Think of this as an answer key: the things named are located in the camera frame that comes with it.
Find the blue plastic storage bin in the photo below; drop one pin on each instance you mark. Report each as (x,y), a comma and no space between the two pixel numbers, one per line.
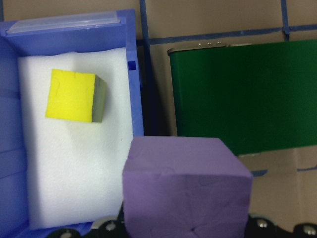
(10,124)

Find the purple foam block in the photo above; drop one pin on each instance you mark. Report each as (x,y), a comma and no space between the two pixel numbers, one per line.
(185,188)

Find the green conveyor belt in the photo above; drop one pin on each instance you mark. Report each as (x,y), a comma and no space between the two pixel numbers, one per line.
(247,99)

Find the white foam pad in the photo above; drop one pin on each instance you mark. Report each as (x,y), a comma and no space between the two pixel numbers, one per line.
(74,161)

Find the yellow foam block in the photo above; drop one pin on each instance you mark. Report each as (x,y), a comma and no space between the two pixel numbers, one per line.
(70,95)

